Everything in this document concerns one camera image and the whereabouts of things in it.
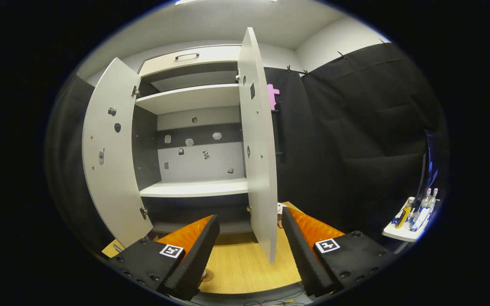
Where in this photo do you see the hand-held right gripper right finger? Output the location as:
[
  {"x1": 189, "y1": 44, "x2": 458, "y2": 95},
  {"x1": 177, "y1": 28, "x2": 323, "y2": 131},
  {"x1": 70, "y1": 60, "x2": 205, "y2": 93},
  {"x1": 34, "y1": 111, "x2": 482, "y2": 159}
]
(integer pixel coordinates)
[{"x1": 281, "y1": 207, "x2": 397, "y2": 297}]

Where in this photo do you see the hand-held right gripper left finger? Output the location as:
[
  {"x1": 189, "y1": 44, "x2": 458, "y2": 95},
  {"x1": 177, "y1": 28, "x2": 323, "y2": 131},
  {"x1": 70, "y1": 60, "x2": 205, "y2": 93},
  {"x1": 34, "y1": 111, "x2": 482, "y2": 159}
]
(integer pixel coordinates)
[{"x1": 107, "y1": 214, "x2": 220, "y2": 301}]

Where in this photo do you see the white door with camera stickers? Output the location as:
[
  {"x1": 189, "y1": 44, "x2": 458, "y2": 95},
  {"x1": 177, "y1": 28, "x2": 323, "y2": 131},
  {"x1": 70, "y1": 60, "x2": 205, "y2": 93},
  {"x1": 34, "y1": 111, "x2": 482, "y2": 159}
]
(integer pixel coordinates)
[{"x1": 82, "y1": 57, "x2": 154, "y2": 248}]

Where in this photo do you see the white cabinet shelf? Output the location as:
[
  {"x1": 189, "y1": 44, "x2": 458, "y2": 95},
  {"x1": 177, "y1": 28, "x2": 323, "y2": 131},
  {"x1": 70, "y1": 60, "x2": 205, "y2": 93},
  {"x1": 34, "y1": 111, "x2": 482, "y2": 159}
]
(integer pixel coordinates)
[
  {"x1": 135, "y1": 84, "x2": 240, "y2": 115},
  {"x1": 140, "y1": 178, "x2": 249, "y2": 198}
]

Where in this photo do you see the ceiling light panel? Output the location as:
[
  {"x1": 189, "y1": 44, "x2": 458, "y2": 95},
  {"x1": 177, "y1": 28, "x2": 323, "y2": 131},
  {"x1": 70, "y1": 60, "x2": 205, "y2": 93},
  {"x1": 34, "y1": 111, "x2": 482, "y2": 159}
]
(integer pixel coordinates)
[{"x1": 175, "y1": 0, "x2": 278, "y2": 6}]

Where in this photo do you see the blue white packet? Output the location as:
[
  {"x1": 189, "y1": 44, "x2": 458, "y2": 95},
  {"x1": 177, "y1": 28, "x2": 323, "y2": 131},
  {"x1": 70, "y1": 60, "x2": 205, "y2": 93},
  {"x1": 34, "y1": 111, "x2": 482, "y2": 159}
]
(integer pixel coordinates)
[{"x1": 410, "y1": 207, "x2": 432, "y2": 232}]

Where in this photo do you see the white grey cabinet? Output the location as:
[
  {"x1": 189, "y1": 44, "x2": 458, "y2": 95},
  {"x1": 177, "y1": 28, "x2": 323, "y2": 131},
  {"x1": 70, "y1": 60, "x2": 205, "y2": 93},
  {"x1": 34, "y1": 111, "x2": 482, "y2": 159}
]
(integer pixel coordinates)
[{"x1": 131, "y1": 44, "x2": 254, "y2": 236}]

